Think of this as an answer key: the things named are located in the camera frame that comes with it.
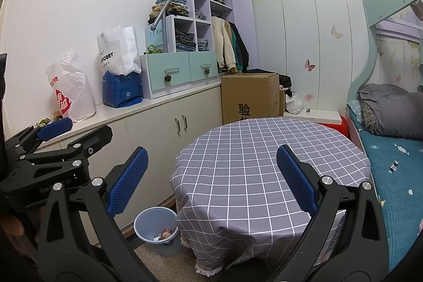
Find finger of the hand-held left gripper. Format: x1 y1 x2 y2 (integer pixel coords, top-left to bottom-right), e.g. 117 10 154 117
19 125 113 171
5 118 74 161

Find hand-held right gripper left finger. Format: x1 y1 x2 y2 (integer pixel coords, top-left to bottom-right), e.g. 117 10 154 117
35 146 149 282

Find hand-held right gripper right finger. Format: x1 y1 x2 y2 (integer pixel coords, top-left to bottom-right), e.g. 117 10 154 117
276 144 397 282

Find blue plastic wastebasket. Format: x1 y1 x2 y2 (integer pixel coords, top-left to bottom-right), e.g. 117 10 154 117
134 207 182 257

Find person's left hand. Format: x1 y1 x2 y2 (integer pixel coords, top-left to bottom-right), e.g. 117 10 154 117
5 212 29 248

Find green and brown small clutter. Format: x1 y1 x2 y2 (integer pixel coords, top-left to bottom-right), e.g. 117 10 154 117
37 114 64 128

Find grey checked tablecloth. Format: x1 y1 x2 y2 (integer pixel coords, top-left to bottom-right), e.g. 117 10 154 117
169 118 371 269

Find white plastic bag red print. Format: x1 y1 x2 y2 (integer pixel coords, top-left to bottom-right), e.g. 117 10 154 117
45 48 97 122

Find blue woven bag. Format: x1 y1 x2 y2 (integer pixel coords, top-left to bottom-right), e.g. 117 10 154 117
102 71 144 109

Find long white low cabinet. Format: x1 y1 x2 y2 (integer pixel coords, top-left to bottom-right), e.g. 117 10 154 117
7 79 224 246

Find white board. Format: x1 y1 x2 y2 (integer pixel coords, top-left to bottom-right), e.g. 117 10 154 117
283 110 343 125

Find red plastic stool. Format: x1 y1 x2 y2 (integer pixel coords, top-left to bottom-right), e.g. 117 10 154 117
322 118 351 139

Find crumpled white plastic bag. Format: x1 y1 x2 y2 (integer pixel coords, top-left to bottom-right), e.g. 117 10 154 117
285 92 304 115

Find blue plaid pillow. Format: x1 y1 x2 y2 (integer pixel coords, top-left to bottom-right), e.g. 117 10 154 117
347 102 377 135

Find white paper bag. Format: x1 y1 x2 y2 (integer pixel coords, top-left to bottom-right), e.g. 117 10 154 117
97 25 142 75

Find large cardboard box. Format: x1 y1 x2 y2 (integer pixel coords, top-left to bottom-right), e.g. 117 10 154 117
221 72 281 126

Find black clothing heap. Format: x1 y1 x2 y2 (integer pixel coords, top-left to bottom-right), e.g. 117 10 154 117
278 75 293 91

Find teal candy print bedsheet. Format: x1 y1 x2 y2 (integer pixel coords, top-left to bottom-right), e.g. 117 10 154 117
358 128 423 273

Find mint drawer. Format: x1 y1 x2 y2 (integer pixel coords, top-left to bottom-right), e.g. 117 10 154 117
147 53 190 91
188 52 218 82

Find grey quilt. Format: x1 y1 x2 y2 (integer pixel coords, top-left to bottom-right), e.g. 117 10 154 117
358 83 423 139

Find mint sign panel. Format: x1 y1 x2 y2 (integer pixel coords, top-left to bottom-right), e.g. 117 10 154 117
145 24 165 48

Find black jacket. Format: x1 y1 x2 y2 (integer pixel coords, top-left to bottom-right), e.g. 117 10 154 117
233 22 251 70

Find dark folded clothes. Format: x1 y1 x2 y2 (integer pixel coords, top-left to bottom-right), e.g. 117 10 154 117
174 27 196 45

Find green jacket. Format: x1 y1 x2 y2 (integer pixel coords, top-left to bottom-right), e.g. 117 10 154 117
231 25 242 69

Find pile of folded clothes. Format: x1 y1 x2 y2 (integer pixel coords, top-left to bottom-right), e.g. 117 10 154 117
148 0 189 24

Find cream jacket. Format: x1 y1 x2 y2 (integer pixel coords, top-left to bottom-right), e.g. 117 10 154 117
210 17 237 73

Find white wardrobe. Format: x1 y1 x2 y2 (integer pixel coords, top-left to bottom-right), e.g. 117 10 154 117
249 0 375 124

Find purple stair shelf cabinet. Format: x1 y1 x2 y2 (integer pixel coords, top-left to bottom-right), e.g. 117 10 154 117
140 0 236 100

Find purple wardrobe door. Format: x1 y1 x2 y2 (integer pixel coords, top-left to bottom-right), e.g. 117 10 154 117
230 0 258 69

